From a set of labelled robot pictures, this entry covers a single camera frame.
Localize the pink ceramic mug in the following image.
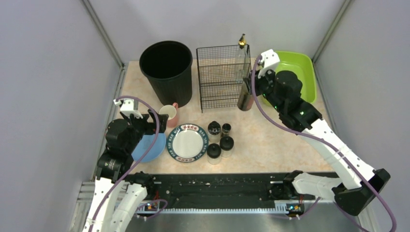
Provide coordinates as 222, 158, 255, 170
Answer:
159, 102, 178, 128

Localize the spice jar black lid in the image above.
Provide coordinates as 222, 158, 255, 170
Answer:
207, 121, 221, 143
206, 143, 222, 165
220, 136, 234, 158

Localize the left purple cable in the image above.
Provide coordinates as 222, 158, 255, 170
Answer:
88, 96, 168, 232

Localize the clear glass bottle gold cap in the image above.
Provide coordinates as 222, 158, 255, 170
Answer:
234, 33, 248, 83

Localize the white plate with blue rim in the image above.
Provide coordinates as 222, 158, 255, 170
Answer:
165, 123, 209, 163

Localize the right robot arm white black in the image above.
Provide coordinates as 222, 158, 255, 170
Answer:
242, 70, 390, 216

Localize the dark sauce bottle black cap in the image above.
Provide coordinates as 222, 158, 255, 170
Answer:
237, 83, 254, 111

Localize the black wire mesh rack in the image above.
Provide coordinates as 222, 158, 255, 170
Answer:
196, 45, 251, 113

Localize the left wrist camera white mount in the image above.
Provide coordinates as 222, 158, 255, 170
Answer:
113, 98, 143, 118

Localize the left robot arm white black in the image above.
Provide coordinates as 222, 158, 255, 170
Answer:
83, 110, 168, 232

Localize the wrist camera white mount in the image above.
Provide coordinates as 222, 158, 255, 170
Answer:
113, 98, 143, 118
257, 49, 280, 78

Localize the blue plastic plate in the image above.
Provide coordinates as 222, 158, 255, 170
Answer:
132, 133, 166, 163

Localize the green plastic basin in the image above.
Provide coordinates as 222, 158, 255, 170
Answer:
260, 50, 317, 107

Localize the small dark spice jar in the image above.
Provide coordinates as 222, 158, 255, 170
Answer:
221, 123, 232, 137

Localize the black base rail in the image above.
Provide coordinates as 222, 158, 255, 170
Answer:
145, 173, 315, 211

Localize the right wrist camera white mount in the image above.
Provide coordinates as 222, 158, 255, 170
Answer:
257, 49, 280, 78

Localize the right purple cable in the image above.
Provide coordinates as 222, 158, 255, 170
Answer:
250, 55, 397, 232

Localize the purple cable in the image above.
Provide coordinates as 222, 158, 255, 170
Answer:
88, 96, 168, 232
250, 55, 397, 232

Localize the black plastic waste bin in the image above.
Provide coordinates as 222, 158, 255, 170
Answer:
139, 41, 193, 107

